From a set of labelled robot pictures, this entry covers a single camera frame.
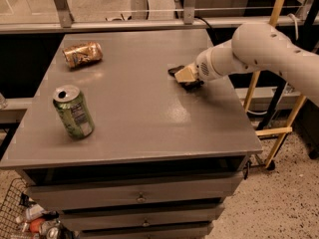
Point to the top drawer knob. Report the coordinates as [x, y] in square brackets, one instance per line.
[141, 198]

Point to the drawer knob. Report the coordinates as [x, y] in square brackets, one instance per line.
[146, 223]
[141, 198]

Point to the crushed gold can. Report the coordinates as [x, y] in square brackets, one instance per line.
[83, 54]

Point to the yellow wooden easel frame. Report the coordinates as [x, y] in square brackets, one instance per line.
[281, 132]

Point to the green soda can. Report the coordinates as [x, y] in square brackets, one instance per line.
[70, 104]

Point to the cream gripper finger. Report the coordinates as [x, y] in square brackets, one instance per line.
[187, 74]

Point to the wire basket with items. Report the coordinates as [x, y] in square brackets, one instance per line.
[22, 218]

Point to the metal railing frame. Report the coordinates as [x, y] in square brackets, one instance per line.
[49, 16]

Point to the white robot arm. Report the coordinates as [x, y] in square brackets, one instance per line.
[256, 47]

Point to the black rxbar chocolate wrapper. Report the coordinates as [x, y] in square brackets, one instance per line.
[187, 86]

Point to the grey drawer cabinet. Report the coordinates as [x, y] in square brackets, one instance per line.
[183, 150]

